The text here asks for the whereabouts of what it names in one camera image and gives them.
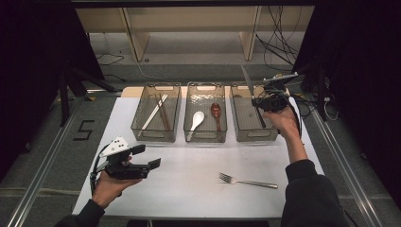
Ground light wooden desk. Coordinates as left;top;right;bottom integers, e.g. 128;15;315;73
75;5;316;62

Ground person's right hand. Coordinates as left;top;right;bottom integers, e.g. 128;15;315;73
262;105;301;140

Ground left hand-held gripper black cable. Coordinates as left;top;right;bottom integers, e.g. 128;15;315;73
89;150;111;197

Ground steel fork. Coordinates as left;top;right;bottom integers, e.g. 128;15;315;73
218;171;279;190

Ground brown wooden spoon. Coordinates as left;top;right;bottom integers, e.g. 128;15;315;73
210;101;223;134

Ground white floor cable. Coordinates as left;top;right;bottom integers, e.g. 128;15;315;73
118;49;166;83

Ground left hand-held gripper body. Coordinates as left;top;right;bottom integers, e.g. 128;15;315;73
94;135;152;181

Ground hand-held gripper black cable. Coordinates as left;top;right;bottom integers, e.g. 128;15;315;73
283;89;305;140
89;150;111;197

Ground thin black floor cable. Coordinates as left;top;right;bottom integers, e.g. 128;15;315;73
96;51;126;83

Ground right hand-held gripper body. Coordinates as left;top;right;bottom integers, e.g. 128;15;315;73
256;72;300;114

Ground bundle of black cables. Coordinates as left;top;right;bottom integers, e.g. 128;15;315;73
254;5;305;73

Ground transparent grey plastic bin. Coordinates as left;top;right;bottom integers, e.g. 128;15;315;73
130;81;183;143
183;81;229;144
229;81;283;143

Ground white ceramic spoon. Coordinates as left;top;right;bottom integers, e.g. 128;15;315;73
185;110;206;143

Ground black metal stand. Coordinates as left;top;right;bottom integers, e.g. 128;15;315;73
291;61;329;123
57;66;118;128

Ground black curtain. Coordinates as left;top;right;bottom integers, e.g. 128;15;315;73
0;0;106;183
292;0;401;204

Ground aluminium floor rail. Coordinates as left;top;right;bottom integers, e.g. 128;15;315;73
310;108;384;227
6;99;83;227

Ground person's left hand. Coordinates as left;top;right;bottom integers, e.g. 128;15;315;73
92;172;144;210

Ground right hand-held gripper black cable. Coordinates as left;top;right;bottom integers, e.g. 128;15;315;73
283;89;305;140

